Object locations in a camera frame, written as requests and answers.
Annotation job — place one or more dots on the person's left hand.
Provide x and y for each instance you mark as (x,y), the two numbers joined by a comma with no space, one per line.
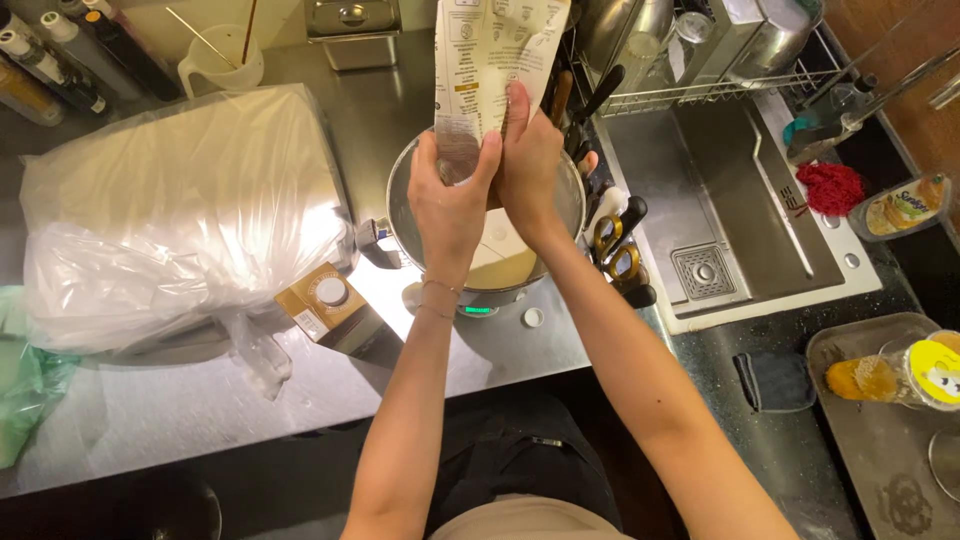
(450,217)

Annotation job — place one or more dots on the person's right hand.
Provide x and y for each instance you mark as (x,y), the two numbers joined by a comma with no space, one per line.
(536,180)

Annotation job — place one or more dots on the white printed milk carton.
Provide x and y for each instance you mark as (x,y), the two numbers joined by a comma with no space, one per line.
(495,52)

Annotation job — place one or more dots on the steel cooking pot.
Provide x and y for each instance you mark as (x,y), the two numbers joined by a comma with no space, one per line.
(409,217)

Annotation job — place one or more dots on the knife holder with utensils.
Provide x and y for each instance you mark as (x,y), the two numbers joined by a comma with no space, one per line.
(600,195)

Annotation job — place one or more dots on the cream liquid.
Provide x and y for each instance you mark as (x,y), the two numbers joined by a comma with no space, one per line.
(504,271)

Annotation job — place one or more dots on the digital kitchen scale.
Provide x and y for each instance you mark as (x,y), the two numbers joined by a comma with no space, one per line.
(480,306)

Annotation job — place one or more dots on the white screw cap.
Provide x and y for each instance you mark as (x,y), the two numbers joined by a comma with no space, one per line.
(532,317)

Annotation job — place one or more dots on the brown carton with white cap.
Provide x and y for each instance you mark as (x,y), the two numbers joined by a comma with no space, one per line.
(330,307)

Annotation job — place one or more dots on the steel sink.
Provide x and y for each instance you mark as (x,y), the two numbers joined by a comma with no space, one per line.
(720,217)

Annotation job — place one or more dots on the steel container with lid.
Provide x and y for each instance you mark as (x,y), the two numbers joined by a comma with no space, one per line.
(352,34)

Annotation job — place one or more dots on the white plastic measuring jug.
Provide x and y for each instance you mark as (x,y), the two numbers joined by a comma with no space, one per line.
(225,71)

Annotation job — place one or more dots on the large clear plastic bag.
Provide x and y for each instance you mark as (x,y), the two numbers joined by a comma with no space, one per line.
(180,217)

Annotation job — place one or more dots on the brown thin stick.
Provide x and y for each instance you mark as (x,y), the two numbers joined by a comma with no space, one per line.
(249,30)

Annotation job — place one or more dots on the red mesh scrubber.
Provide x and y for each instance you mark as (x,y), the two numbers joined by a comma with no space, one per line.
(831,189)

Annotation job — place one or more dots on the pale thin stick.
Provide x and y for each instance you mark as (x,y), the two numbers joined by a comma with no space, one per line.
(201,37)

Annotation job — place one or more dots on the dark folded cloth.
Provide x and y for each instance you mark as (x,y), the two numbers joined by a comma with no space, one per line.
(776,381)

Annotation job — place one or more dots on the steel faucet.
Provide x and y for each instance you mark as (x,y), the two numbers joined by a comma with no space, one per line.
(847,112)

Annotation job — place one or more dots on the dark bottle with orange cap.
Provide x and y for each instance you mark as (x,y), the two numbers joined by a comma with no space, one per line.
(131,49)

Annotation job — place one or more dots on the dish soap bottle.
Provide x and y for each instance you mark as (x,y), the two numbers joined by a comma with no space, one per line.
(900,206)

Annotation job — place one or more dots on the grey bottle with white cap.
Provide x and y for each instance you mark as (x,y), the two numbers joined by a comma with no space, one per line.
(90,56)

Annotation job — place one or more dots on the plastic cup with yellow lid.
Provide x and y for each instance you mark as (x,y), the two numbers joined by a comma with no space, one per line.
(900,371)

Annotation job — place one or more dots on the dark bottle with white cap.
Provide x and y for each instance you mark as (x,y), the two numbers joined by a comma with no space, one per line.
(56,71)

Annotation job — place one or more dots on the grey metal tray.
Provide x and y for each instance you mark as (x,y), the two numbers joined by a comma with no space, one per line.
(877,457)

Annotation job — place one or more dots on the brown sauce bottle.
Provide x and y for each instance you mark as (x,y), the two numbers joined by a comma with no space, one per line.
(26,94)

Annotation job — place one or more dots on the green plastic bag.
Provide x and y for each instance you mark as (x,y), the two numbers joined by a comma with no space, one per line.
(26,382)

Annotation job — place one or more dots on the clear glass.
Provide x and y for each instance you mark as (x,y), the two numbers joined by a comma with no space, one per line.
(946,465)

